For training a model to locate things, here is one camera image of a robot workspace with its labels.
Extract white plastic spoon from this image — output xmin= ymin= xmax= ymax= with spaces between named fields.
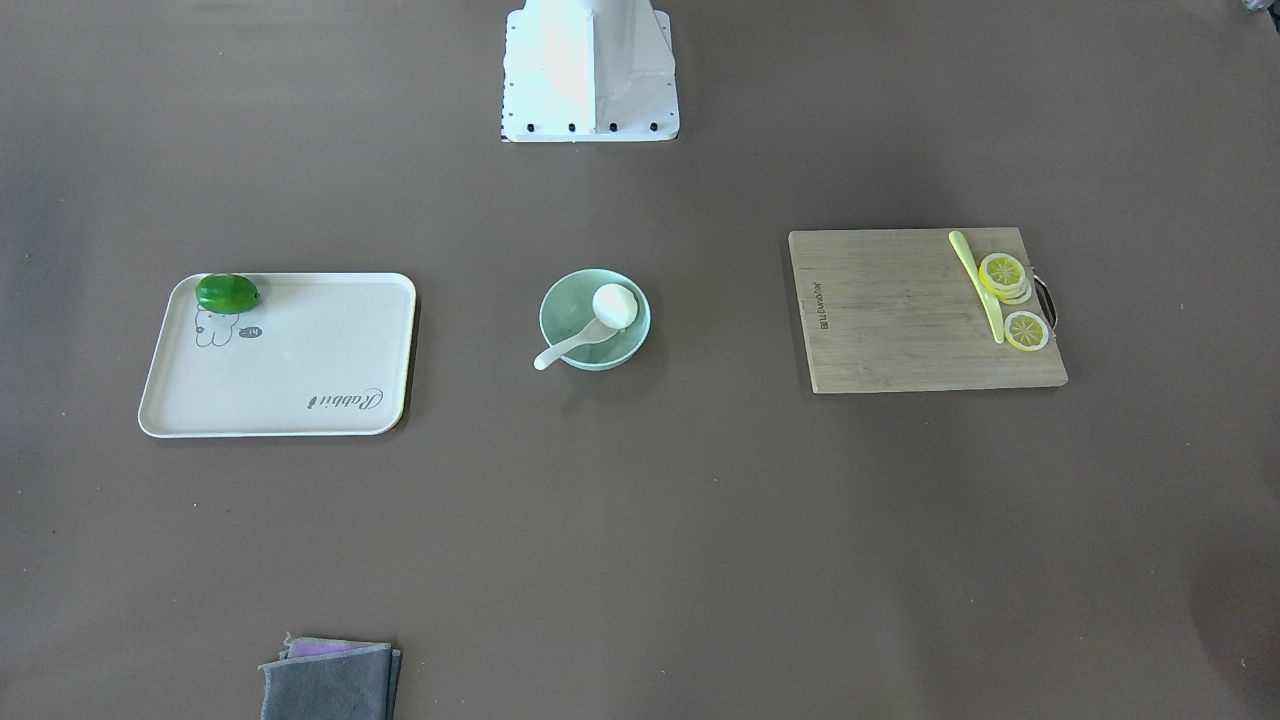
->
xmin=532 ymin=318 xmax=617 ymax=372

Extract white steamed bun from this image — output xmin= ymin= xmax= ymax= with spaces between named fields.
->
xmin=591 ymin=283 xmax=639 ymax=331

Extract mint green bowl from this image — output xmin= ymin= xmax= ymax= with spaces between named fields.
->
xmin=538 ymin=268 xmax=652 ymax=372

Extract wooden cutting board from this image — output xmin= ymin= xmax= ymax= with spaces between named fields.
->
xmin=787 ymin=228 xmax=1068 ymax=395

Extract cream rabbit serving tray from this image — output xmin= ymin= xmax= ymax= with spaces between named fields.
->
xmin=137 ymin=272 xmax=419 ymax=439

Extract yellow plastic knife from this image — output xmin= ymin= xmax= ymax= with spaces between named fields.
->
xmin=948 ymin=231 xmax=1005 ymax=345

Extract stacked lemon slices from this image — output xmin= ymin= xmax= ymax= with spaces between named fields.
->
xmin=978 ymin=252 xmax=1033 ymax=306

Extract single lemon slice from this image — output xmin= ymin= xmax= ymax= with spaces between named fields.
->
xmin=1004 ymin=311 xmax=1052 ymax=352

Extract green lime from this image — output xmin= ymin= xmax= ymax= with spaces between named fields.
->
xmin=195 ymin=273 xmax=261 ymax=315

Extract folded grey cloth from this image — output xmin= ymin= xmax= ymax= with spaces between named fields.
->
xmin=259 ymin=642 xmax=401 ymax=719

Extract purple cloth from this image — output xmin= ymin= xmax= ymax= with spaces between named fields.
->
xmin=279 ymin=634 xmax=364 ymax=660

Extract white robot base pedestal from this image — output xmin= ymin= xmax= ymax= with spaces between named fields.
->
xmin=500 ymin=1 xmax=681 ymax=143

